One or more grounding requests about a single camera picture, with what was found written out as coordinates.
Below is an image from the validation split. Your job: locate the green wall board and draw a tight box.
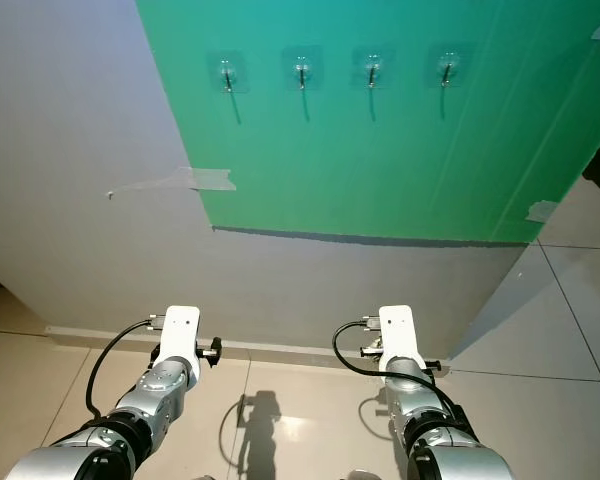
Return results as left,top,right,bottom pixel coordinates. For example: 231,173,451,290
135,0,600,247

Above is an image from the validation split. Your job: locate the long clear tape strip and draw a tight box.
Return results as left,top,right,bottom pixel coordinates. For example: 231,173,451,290
107,166,238,201

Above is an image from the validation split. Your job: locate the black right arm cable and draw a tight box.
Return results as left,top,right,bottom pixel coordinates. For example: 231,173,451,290
332,318,476,416

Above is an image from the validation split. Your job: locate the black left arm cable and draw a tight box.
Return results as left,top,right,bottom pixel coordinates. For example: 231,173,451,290
85,316,166,421

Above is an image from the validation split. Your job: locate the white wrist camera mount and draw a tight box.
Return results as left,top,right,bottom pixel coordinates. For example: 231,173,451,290
155,305,203,373
377,305,426,376

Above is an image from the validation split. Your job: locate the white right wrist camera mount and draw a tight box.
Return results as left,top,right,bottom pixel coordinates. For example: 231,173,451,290
377,305,426,376

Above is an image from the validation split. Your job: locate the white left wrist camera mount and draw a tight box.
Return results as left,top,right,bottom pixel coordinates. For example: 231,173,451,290
155,305,203,373

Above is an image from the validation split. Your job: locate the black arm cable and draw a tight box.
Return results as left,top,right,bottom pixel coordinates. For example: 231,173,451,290
85,316,166,421
332,318,476,416

